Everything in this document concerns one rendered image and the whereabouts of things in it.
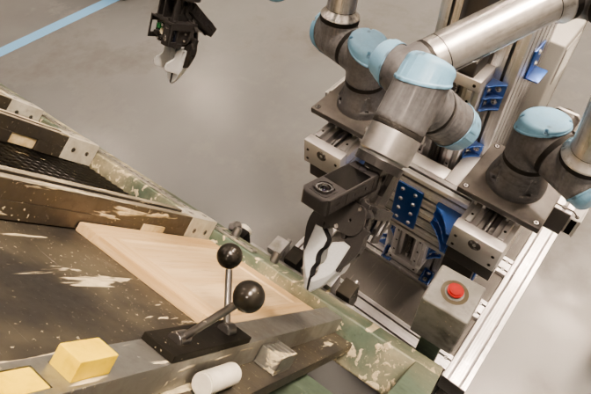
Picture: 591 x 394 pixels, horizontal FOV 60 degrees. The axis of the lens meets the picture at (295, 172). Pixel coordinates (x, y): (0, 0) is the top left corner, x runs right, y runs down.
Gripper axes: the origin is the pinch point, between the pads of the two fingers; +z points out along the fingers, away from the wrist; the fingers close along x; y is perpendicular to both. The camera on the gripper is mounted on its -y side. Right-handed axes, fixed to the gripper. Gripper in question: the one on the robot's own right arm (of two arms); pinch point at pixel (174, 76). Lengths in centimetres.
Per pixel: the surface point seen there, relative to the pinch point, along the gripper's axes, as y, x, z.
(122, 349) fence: 55, 56, 5
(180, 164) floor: -106, -87, 93
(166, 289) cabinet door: 31, 40, 20
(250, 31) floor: -214, -150, 37
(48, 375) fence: 65, 58, 0
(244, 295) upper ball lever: 44, 62, -2
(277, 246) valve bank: -32, 25, 46
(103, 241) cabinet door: 32.3, 23.6, 20.5
